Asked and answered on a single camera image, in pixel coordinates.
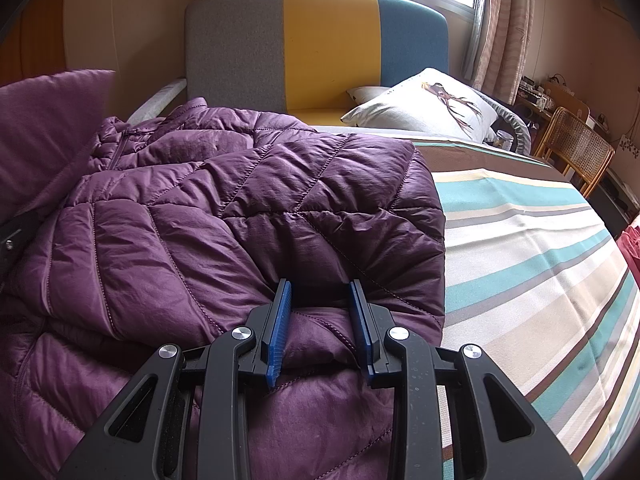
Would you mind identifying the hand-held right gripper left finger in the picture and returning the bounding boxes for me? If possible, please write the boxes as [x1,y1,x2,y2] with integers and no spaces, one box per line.
[55,279,301,480]

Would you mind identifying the orange wooden wardrobe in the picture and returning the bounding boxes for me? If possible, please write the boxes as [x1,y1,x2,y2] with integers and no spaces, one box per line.
[0,0,69,87]

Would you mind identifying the small grey pillow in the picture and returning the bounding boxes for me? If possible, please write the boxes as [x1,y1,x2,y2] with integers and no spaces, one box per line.
[346,86,391,105]

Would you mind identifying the grey yellow blue headboard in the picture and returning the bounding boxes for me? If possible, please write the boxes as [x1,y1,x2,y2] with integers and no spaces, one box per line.
[185,0,449,127]

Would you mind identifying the white bed side rail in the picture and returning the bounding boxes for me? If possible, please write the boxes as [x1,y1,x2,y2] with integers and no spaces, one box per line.
[125,77,189,124]

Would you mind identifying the cluttered wooden desk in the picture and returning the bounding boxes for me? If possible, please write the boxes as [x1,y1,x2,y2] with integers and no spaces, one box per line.
[515,74,640,161]

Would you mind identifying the rattan chair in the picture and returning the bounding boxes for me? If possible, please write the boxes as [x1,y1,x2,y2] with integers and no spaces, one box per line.
[532,106,616,199]

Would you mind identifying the beige patterned curtain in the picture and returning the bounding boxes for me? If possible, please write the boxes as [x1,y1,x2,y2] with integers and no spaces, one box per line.
[469,0,539,106]

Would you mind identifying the striped bed sheet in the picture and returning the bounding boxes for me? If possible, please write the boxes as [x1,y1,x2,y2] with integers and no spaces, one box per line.
[312,125,640,480]

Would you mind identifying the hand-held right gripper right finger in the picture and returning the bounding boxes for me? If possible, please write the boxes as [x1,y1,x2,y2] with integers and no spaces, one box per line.
[345,279,586,480]

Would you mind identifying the purple quilted puffer jacket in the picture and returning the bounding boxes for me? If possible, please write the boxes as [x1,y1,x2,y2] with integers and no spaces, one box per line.
[0,69,447,480]

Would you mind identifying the red cloth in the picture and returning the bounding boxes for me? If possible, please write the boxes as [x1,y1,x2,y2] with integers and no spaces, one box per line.
[617,224,640,267]

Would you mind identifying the grey padded bed rail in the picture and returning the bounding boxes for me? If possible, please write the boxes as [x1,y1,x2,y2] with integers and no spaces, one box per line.
[475,91,532,153]

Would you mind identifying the white deer print pillow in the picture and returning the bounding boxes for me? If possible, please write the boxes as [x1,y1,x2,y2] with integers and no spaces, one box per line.
[341,67,499,142]

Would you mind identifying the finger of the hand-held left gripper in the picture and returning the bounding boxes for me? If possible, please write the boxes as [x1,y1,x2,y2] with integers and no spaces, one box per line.
[0,213,26,267]

